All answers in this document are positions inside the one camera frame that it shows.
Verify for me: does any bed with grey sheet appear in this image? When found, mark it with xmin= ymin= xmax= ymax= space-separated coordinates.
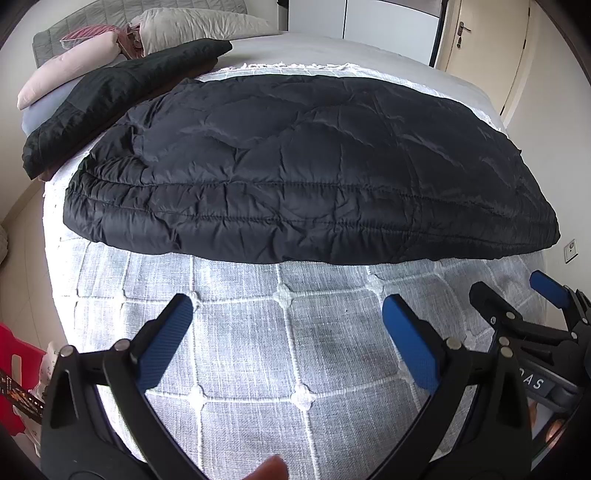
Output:
xmin=203 ymin=30 xmax=509 ymax=137

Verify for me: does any person's left hand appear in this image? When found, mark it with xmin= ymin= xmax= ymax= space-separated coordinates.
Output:
xmin=245 ymin=455 xmax=290 ymax=480

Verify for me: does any cream door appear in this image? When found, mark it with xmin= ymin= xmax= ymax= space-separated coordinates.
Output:
xmin=438 ymin=0 xmax=542 ymax=99

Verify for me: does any pink pillow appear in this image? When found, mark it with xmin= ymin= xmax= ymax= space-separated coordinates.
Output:
xmin=17 ymin=30 xmax=122 ymax=110

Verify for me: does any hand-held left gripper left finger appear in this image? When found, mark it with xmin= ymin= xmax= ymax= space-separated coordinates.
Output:
xmin=41 ymin=293 xmax=211 ymax=480

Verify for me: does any beige pillow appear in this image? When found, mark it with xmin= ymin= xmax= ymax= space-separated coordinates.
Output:
xmin=131 ymin=7 xmax=284 ymax=57

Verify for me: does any bed with white cover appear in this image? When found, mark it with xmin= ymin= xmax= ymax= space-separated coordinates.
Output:
xmin=41 ymin=62 xmax=550 ymax=480

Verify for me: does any black quilted coat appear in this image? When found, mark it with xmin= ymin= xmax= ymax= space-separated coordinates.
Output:
xmin=22 ymin=39 xmax=233 ymax=181

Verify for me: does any dark patterned strap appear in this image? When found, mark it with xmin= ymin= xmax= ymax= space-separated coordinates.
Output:
xmin=0 ymin=367 xmax=45 ymax=423

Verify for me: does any black puffer jacket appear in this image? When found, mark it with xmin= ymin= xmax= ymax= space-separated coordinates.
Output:
xmin=63 ymin=74 xmax=561 ymax=267

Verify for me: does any blue-grey pillow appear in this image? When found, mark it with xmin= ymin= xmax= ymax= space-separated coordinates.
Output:
xmin=21 ymin=76 xmax=88 ymax=138

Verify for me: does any white printed cloth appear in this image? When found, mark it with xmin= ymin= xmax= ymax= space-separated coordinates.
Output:
xmin=30 ymin=342 xmax=64 ymax=408

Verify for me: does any red plastic stool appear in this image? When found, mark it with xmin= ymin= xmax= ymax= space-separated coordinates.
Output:
xmin=0 ymin=323 xmax=47 ymax=437

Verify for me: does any pink striped cloth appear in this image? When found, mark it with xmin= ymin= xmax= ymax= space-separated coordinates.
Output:
xmin=60 ymin=25 xmax=145 ymax=59

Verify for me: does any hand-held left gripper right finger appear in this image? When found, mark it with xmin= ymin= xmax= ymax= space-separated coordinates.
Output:
xmin=369 ymin=294 xmax=533 ymax=480

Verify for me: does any grey quilted headboard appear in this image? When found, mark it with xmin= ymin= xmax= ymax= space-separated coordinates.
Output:
xmin=31 ymin=0 xmax=250 ymax=70

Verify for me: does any person's right hand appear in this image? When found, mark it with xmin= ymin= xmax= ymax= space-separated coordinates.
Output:
xmin=526 ymin=399 xmax=567 ymax=448

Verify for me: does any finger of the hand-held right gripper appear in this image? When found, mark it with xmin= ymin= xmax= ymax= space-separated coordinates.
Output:
xmin=529 ymin=270 xmax=591 ymax=335
xmin=469 ymin=281 xmax=578 ymax=344

